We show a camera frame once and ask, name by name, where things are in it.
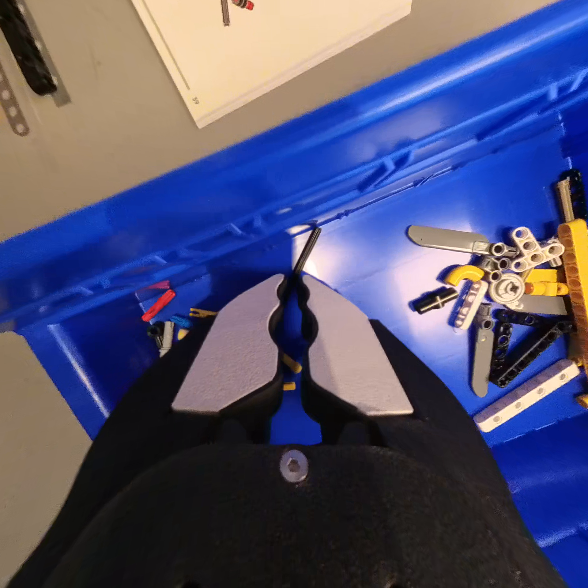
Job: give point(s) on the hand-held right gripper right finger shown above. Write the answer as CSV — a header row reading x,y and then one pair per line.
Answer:
x,y
353,363

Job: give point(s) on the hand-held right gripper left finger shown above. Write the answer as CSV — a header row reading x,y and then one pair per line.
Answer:
x,y
229,358

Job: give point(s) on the pile of small lego pins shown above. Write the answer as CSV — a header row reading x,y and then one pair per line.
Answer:
x,y
158,305

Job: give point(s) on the blue plastic bin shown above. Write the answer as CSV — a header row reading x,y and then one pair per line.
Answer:
x,y
413,151

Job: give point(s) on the lego instruction booklet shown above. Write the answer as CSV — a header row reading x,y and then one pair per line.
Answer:
x,y
252,55

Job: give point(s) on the partly built lego model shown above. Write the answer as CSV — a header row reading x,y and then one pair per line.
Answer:
x,y
27,55

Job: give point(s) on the heap of large lego beams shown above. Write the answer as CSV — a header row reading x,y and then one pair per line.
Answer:
x,y
510,285

